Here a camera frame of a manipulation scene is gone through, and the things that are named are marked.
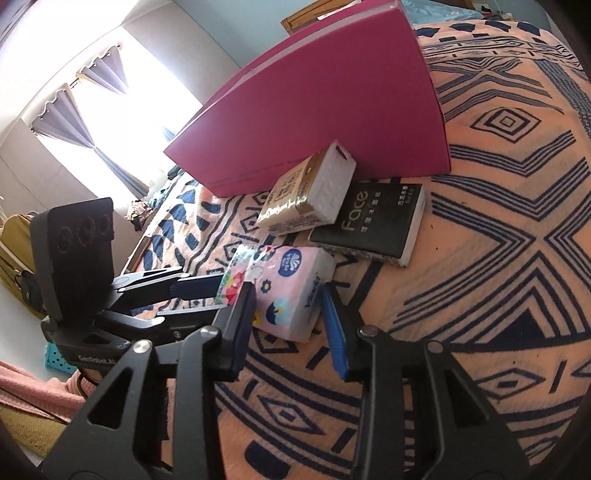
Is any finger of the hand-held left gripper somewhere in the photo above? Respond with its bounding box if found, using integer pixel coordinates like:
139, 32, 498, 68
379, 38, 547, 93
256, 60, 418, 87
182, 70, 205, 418
111, 267, 229, 301
134, 307, 222, 344

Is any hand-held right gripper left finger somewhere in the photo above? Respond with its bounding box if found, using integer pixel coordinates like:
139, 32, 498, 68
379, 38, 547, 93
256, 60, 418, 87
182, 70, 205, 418
39, 281, 257, 480

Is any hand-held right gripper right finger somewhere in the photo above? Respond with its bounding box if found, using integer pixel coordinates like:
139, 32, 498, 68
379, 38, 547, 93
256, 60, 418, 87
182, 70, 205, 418
322, 282, 529, 480

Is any pink floral tissue pack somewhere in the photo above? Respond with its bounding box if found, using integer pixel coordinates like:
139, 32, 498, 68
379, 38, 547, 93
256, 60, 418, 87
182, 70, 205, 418
217, 244, 337, 343

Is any black tissue pack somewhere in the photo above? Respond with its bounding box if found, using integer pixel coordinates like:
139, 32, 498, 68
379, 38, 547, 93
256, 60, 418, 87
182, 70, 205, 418
308, 178, 426, 268

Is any golden tissue pack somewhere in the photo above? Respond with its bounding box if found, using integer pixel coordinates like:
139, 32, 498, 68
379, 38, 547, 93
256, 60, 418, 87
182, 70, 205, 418
255, 142, 357, 234

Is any pink cardboard box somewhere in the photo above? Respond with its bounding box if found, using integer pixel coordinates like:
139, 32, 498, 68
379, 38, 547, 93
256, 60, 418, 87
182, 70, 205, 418
163, 0, 452, 197

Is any yellow backpack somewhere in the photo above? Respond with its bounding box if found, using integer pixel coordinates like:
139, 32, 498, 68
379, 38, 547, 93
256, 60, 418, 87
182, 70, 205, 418
0, 213, 47, 319

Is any crumpled patterned clothing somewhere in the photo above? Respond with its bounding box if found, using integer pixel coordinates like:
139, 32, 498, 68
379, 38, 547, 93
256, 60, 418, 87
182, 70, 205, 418
126, 199, 149, 229

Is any blue plastic basket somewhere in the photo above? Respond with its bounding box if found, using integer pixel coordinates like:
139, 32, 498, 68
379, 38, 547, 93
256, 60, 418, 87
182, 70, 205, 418
44, 344, 77, 374

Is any purple curtain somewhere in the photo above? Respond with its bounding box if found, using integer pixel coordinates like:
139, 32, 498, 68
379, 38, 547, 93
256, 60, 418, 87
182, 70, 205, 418
76, 51, 127, 95
31, 88, 149, 199

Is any orange navy patterned blanket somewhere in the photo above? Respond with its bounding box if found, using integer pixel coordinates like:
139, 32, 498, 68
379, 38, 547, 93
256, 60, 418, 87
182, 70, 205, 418
124, 18, 591, 480

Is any mustard yellow cloth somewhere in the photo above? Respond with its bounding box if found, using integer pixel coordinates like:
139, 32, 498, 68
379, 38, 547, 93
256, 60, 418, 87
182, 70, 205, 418
0, 406, 70, 462

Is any wooden bed headboard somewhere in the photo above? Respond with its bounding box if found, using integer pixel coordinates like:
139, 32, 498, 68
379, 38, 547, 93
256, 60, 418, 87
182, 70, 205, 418
281, 0, 370, 37

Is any blue floral duvet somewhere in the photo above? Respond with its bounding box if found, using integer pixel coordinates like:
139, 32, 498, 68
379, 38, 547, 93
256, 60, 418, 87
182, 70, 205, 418
401, 0, 483, 24

